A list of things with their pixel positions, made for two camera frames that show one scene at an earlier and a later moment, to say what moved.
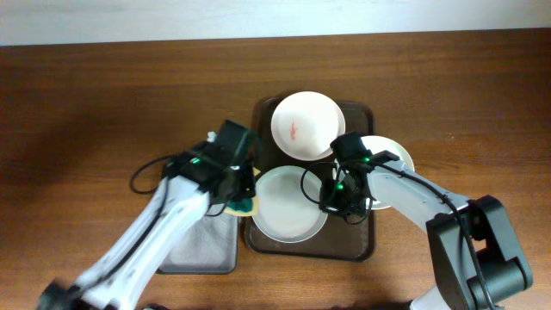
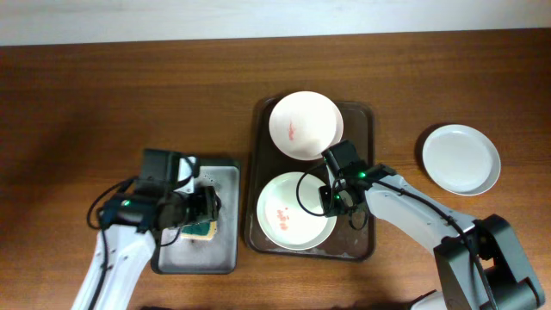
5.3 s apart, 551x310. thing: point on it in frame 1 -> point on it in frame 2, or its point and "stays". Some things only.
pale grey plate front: (288, 204) -> (462, 158)
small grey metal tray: (208, 246) stays
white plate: (377, 144) -> (290, 213)
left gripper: (250, 186) -> (204, 207)
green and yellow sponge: (249, 207) -> (203, 231)
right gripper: (330, 203) stays
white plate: (306, 124) stays
